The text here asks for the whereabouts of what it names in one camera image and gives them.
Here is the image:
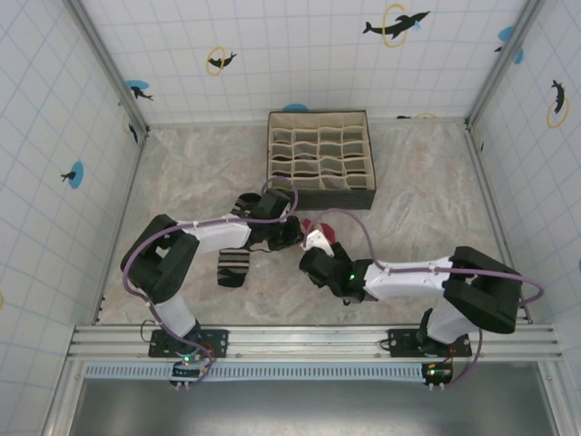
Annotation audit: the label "beige sock red toe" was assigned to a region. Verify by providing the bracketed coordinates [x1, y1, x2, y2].
[300, 218, 338, 249]

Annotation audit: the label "fabric sock organizer box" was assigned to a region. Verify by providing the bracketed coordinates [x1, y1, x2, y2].
[265, 110, 379, 212]

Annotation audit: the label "black grey striped sock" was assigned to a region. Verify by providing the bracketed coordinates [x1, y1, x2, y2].
[216, 193, 262, 289]

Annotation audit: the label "controller board green light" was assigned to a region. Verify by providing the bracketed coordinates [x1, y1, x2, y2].
[170, 353, 214, 387]
[421, 361, 455, 387]

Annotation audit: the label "grey metal sheet panel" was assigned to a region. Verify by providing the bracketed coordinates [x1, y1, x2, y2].
[72, 379, 557, 436]

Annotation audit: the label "blue oval shark sticker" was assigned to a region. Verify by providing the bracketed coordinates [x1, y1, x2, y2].
[125, 79, 154, 102]

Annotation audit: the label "blue circle fish sticker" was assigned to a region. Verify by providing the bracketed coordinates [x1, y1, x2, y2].
[60, 161, 85, 189]

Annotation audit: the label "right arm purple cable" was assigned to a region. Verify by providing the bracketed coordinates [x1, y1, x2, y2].
[310, 208, 545, 390]

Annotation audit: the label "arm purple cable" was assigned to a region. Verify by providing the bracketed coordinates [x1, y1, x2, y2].
[310, 208, 545, 390]
[120, 176, 300, 387]

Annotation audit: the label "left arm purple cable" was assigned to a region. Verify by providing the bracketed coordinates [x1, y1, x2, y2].
[120, 176, 300, 387]

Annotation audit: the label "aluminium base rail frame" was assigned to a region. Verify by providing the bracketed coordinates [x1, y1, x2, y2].
[67, 324, 564, 362]

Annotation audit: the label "slotted white cable duct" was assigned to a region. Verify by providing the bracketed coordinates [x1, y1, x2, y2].
[84, 362, 430, 381]

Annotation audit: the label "aluminium rear table rail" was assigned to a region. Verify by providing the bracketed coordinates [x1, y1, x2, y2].
[145, 118, 469, 128]

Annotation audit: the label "aluminium table edge rail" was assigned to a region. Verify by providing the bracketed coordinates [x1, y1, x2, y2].
[465, 122, 532, 324]
[93, 131, 151, 326]

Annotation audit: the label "yellow ring fish sticker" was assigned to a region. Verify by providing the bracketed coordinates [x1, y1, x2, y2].
[122, 112, 140, 144]

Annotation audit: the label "small dolphin yellow ring sticker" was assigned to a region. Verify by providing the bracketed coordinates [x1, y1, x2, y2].
[206, 45, 238, 76]

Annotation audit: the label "aluminium corner post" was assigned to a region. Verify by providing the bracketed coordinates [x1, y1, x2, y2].
[465, 0, 546, 128]
[67, 0, 151, 133]

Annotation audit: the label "leaping dolphin yellow ring sticker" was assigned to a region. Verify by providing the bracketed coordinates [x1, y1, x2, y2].
[546, 79, 571, 129]

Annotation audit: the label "blue blob wall sticker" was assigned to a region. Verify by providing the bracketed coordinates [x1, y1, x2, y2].
[494, 25, 525, 64]

